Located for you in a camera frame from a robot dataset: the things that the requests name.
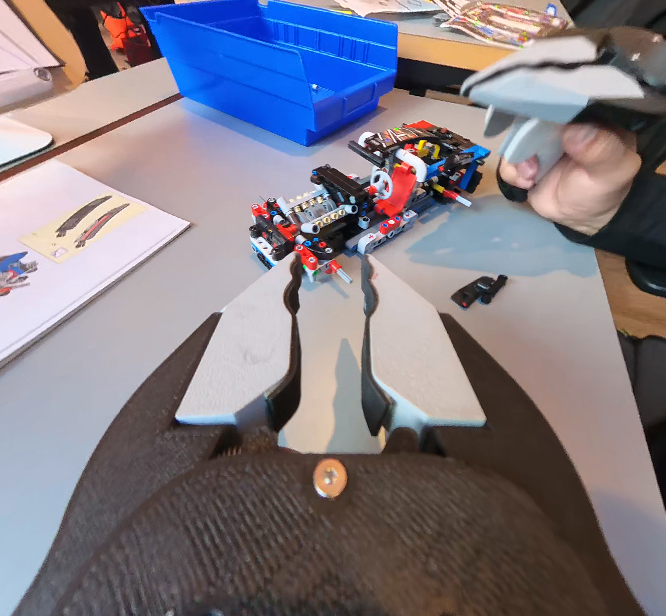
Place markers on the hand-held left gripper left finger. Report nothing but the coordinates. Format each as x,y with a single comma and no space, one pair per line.
239,361

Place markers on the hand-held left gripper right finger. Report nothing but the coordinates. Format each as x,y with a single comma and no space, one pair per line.
426,366

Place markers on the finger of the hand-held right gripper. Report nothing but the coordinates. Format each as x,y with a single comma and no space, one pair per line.
546,54
562,93

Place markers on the black brick assembly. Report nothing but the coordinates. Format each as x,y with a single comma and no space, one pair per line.
481,288

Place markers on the toy brick car chassis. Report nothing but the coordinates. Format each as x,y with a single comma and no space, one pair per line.
400,184

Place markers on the blue plastic bin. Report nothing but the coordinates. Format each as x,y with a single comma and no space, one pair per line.
249,74

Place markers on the person's right forearm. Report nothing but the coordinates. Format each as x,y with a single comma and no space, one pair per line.
635,231

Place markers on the grey desk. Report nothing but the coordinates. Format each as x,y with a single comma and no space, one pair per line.
156,168
104,100

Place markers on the person's right hand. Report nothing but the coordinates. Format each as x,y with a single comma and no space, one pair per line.
588,178

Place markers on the grey table with wooden edge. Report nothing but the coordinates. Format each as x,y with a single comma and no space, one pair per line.
406,33

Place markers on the white instruction booklet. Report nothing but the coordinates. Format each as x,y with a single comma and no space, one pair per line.
104,262

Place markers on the black office chair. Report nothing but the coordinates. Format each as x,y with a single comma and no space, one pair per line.
648,277

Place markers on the white stand base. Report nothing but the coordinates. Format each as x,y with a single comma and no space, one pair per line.
21,142

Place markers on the orange cloth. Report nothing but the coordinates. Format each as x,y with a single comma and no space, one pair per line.
117,28

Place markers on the wooden document stand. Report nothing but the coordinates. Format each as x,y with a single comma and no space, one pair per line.
62,38

